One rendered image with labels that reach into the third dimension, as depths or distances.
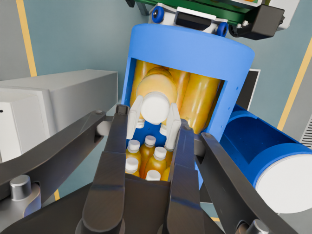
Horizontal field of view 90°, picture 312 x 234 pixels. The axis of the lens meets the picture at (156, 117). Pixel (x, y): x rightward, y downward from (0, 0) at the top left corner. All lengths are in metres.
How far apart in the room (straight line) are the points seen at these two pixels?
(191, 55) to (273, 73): 1.57
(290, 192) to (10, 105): 0.99
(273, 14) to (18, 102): 0.77
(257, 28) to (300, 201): 0.66
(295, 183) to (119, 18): 1.55
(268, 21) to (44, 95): 0.74
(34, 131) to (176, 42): 0.56
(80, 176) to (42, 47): 1.46
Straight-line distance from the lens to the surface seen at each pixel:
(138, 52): 0.33
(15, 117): 0.62
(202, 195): 2.04
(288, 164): 0.74
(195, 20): 0.48
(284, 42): 1.84
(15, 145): 0.65
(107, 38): 1.59
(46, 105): 0.68
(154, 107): 0.21
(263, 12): 0.59
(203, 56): 0.29
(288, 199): 0.85
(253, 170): 0.75
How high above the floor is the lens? 1.51
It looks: 70 degrees down
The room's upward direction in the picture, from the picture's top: 174 degrees counter-clockwise
